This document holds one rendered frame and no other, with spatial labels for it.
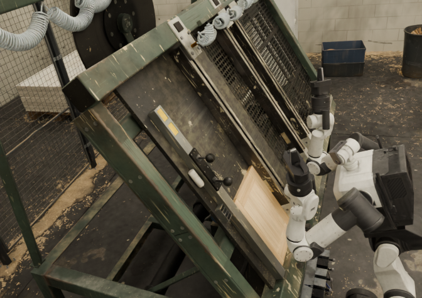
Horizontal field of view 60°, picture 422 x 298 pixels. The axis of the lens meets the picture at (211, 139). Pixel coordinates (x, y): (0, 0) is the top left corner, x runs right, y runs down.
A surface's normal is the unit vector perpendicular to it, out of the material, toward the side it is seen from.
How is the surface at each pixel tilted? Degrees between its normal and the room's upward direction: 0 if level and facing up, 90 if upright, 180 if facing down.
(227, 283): 90
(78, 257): 0
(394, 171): 23
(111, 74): 59
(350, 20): 90
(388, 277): 90
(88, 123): 90
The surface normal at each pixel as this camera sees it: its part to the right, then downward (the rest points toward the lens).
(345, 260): -0.11, -0.84
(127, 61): 0.74, -0.35
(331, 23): -0.28, 0.53
